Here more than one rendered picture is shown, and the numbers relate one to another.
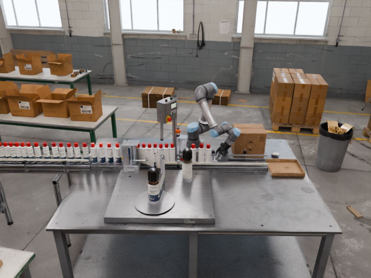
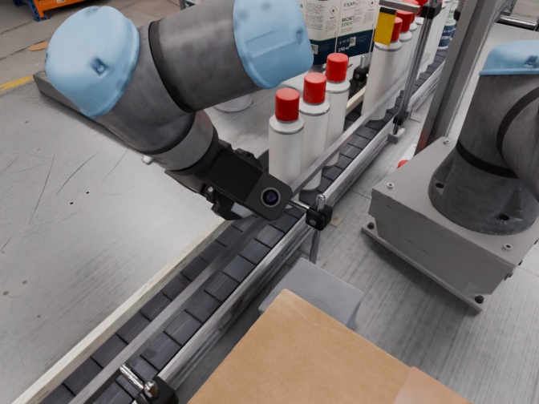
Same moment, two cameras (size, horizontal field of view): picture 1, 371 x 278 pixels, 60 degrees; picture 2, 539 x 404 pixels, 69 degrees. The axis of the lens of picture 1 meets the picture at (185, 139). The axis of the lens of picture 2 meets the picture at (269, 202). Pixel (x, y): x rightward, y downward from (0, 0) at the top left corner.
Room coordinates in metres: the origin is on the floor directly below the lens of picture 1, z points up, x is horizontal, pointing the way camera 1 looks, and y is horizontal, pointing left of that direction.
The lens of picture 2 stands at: (2.85, -0.61, 1.36)
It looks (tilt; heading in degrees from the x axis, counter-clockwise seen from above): 46 degrees down; 126
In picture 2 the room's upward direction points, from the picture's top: straight up
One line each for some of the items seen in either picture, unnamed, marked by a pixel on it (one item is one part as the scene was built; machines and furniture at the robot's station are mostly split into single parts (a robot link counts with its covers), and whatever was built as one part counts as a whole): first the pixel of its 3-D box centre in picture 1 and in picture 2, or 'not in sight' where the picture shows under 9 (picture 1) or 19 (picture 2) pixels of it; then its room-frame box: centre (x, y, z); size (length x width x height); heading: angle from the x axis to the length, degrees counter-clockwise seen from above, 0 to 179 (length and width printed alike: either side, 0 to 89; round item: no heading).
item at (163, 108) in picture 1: (167, 110); not in sight; (2.68, 0.17, 1.38); 0.17 x 0.10 x 0.19; 145
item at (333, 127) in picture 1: (338, 134); not in sight; (4.10, -2.16, 0.50); 0.42 x 0.41 x 0.28; 79
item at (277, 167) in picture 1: (284, 167); not in sight; (2.59, -0.94, 0.85); 0.30 x 0.26 x 0.04; 90
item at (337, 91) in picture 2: (192, 154); (330, 113); (2.60, -0.07, 0.98); 0.05 x 0.05 x 0.20
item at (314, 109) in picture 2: (201, 154); (310, 135); (2.60, -0.15, 0.98); 0.05 x 0.05 x 0.20
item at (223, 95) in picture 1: (215, 96); not in sight; (6.98, -0.67, 0.11); 0.65 x 0.54 x 0.22; 76
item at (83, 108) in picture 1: (85, 103); not in sight; (3.99, 1.32, 0.97); 0.51 x 0.39 x 0.37; 174
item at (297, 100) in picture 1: (294, 98); not in sight; (5.84, -2.09, 0.45); 1.20 x 0.84 x 0.89; 171
